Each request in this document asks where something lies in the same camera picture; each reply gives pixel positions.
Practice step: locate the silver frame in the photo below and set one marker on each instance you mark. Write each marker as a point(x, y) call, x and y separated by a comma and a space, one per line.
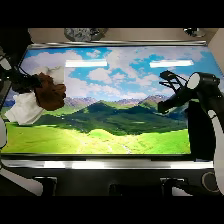
point(110, 164)

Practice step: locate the grey patterned garment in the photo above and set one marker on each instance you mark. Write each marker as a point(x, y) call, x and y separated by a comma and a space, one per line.
point(83, 34)

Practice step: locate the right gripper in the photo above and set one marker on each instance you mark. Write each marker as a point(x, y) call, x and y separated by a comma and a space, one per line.
point(173, 101)

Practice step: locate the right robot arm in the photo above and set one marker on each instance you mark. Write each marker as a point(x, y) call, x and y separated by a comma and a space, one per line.
point(208, 86)

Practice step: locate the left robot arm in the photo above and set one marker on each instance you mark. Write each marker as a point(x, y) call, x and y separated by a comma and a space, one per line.
point(20, 83)

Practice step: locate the brown garment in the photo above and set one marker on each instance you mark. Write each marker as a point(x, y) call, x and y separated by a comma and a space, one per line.
point(50, 95)

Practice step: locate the white garment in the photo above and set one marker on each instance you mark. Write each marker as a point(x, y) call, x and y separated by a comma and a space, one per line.
point(25, 110)

